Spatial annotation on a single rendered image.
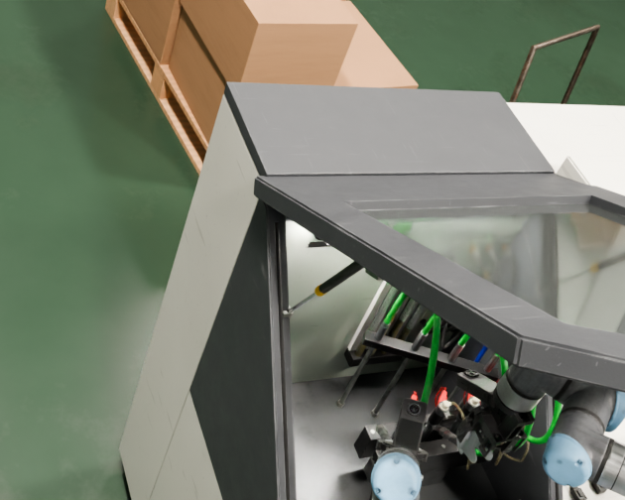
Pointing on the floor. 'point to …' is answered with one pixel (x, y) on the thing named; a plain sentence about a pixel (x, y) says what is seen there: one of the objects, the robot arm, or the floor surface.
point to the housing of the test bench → (574, 131)
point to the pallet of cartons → (247, 53)
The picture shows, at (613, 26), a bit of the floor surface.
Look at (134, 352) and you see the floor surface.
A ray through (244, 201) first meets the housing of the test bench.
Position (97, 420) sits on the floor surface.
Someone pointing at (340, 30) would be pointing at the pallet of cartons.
